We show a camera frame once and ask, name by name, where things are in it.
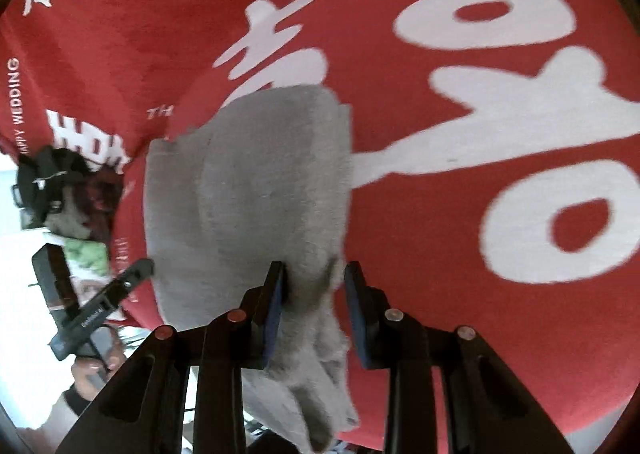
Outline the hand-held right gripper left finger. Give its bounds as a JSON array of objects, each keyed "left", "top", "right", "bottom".
[{"left": 55, "top": 261, "right": 287, "bottom": 454}]

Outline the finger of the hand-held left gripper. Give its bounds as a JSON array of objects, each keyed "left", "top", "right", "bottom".
[{"left": 106, "top": 258, "right": 155, "bottom": 306}]

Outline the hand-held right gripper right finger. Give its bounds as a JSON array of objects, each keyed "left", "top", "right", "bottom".
[{"left": 344, "top": 261, "right": 576, "bottom": 454}]

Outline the grey fleece garment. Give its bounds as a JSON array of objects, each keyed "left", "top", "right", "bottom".
[{"left": 143, "top": 84, "right": 361, "bottom": 452}]

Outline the person's left forearm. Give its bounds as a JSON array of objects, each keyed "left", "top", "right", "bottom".
[{"left": 36, "top": 380, "right": 90, "bottom": 431}]

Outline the person's left hand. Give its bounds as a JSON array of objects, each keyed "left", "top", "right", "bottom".
[{"left": 70, "top": 325, "right": 129, "bottom": 403}]

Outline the green cloth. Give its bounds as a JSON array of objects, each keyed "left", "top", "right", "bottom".
[{"left": 64, "top": 238, "right": 110, "bottom": 277}]

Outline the dark red cloth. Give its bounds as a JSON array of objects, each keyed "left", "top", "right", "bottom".
[{"left": 80, "top": 168, "right": 128, "bottom": 235}]

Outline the black cloth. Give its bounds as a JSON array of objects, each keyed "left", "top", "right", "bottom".
[{"left": 12, "top": 144, "right": 93, "bottom": 231}]

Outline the red printed blanket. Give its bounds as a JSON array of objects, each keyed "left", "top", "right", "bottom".
[{"left": 0, "top": 0, "right": 640, "bottom": 452}]

